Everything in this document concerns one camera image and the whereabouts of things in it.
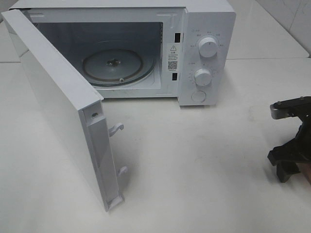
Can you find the white microwave oven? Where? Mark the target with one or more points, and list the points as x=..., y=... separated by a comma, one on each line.
x=80, y=28

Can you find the white warning label sticker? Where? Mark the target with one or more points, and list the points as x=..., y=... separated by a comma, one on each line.
x=173, y=51

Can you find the pink round plate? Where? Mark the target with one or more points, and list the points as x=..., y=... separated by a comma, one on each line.
x=306, y=171

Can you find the lower white microwave knob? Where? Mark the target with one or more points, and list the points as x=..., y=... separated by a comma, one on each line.
x=203, y=77

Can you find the upper white microwave knob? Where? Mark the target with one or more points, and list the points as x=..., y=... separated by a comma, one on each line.
x=208, y=46

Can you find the glass microwave turntable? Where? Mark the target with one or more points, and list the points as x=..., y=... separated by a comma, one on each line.
x=117, y=67

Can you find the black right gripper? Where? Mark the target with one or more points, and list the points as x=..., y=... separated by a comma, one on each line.
x=297, y=150

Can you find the white microwave knob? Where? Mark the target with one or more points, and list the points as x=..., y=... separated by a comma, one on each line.
x=208, y=46
x=203, y=77

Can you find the round white door button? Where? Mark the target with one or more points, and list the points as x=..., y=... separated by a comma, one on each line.
x=198, y=96

